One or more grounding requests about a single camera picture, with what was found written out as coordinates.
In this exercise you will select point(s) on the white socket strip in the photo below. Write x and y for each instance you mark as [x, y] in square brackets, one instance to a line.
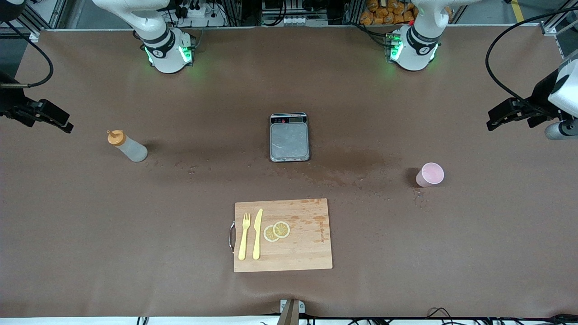
[293, 20]

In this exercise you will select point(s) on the clear squeeze bottle orange cap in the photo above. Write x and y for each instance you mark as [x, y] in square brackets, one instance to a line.
[133, 151]

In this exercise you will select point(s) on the yellow plastic knife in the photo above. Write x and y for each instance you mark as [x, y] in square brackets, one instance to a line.
[257, 239]

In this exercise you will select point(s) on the silver digital kitchen scale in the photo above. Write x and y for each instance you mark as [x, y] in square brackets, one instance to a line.
[289, 140]

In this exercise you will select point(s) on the yellow plastic fork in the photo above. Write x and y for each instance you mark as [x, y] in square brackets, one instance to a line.
[244, 243]

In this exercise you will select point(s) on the pink plastic cup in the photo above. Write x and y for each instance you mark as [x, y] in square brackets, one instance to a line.
[429, 175]

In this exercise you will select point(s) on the lemon slice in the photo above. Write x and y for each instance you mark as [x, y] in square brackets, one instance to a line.
[268, 234]
[282, 229]

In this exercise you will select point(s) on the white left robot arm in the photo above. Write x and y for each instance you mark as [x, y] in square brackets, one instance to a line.
[417, 45]

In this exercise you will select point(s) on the wooden cutting board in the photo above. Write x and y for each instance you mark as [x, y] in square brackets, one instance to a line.
[307, 243]

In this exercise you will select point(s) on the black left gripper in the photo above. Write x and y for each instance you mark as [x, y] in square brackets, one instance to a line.
[538, 98]

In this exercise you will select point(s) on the metal table edge bracket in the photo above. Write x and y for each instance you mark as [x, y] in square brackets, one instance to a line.
[292, 311]

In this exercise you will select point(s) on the white power strip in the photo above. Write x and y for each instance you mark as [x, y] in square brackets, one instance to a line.
[203, 18]

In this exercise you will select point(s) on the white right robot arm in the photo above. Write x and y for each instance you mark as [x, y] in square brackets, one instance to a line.
[158, 40]

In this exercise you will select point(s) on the orange snack bags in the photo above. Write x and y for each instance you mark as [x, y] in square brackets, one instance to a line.
[384, 16]

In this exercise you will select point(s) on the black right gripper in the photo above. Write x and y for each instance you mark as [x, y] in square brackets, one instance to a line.
[10, 101]

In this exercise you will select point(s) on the aluminium frame profile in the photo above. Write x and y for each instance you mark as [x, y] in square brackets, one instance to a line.
[34, 35]
[553, 28]

